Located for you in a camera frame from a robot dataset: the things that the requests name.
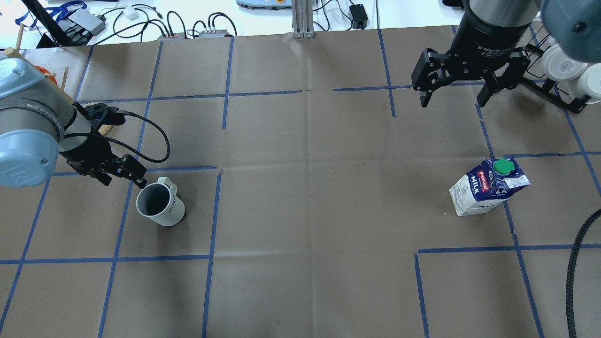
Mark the white cup on rack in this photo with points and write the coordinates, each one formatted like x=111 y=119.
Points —
x=588 y=83
x=559 y=67

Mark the grey usb hub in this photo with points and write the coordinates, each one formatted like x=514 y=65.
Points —
x=91 y=23

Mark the black wire cup rack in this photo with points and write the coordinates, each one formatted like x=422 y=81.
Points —
x=538 y=79

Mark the black power adapter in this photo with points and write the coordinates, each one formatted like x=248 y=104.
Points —
x=358 y=16

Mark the aluminium frame post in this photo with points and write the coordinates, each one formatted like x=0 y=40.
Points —
x=302 y=11

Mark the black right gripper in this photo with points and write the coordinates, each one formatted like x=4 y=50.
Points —
x=486 y=38

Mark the orange mug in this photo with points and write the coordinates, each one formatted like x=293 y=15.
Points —
x=49 y=76

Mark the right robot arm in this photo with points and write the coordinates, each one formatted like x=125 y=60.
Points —
x=485 y=45

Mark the white mug grey inside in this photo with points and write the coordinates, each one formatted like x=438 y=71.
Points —
x=160 y=203

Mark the blue white milk carton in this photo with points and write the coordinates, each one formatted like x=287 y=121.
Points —
x=487 y=185

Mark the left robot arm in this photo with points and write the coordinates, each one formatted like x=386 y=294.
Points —
x=39 y=123

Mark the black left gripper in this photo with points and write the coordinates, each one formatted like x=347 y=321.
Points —
x=90 y=157

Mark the wooden mug tree stand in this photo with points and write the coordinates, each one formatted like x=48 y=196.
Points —
x=15 y=53

